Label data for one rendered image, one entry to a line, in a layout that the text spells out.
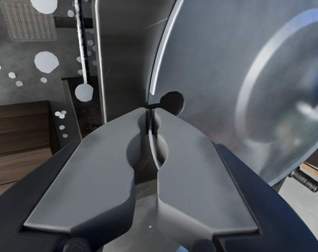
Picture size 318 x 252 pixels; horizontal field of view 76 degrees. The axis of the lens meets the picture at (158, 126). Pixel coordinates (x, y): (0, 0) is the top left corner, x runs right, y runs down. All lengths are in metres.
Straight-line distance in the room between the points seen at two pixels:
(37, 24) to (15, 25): 0.05
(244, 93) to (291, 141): 0.13
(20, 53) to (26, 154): 0.40
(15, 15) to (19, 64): 0.24
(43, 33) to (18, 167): 0.39
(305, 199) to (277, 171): 1.59
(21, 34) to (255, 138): 0.67
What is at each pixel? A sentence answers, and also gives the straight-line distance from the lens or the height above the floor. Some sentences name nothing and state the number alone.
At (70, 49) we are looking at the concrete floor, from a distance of 0.91.
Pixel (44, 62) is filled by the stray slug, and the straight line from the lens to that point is 0.25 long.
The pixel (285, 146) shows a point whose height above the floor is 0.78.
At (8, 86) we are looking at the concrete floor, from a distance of 0.96.
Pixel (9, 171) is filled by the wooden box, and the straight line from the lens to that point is 0.71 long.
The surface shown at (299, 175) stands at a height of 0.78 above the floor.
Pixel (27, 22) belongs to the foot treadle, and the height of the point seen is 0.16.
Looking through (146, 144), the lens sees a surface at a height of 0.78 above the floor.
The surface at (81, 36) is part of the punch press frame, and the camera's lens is 0.72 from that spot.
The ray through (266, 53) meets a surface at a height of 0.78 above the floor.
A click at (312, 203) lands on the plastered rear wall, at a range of 1.90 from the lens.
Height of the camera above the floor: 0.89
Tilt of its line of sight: 50 degrees down
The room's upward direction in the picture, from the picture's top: 139 degrees clockwise
